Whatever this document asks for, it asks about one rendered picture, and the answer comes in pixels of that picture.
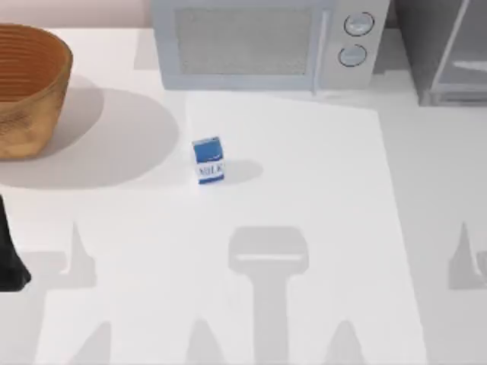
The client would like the blue and white milk carton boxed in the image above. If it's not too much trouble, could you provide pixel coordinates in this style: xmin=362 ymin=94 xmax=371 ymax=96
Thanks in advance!
xmin=191 ymin=135 xmax=227 ymax=186

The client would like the grey cabinet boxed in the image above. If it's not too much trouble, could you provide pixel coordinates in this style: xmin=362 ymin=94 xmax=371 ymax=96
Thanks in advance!
xmin=394 ymin=0 xmax=487 ymax=107

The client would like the pale microwave oven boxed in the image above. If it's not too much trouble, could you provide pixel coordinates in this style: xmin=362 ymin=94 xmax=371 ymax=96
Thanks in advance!
xmin=150 ymin=0 xmax=392 ymax=97

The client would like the microwave door handle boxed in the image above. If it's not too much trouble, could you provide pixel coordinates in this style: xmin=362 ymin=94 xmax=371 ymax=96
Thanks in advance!
xmin=312 ymin=9 xmax=329 ymax=97

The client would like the microwave oven door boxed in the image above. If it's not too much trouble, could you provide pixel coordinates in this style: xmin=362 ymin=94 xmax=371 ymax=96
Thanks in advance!
xmin=151 ymin=0 xmax=331 ymax=92

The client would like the round microwave knob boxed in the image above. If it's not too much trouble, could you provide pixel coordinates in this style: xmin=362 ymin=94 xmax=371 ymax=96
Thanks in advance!
xmin=343 ymin=11 xmax=376 ymax=37
xmin=337 ymin=43 xmax=368 ymax=68

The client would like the brown woven basket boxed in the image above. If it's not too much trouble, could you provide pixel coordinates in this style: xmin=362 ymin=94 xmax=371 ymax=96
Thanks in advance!
xmin=0 ymin=23 xmax=74 ymax=161

